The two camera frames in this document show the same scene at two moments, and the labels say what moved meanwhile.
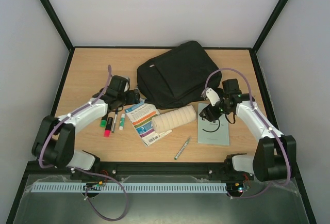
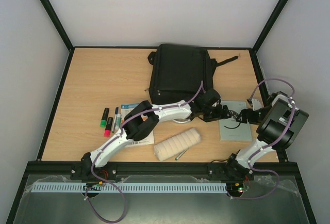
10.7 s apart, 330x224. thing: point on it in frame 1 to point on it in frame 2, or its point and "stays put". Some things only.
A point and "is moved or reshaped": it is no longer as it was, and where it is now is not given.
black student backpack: [177, 77] is moved or reshaped
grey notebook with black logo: [214, 133] to [230, 129]
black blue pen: [114, 120] stays put
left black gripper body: [134, 98] to [211, 114]
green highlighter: [103, 121] stays put
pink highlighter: [107, 132] stays put
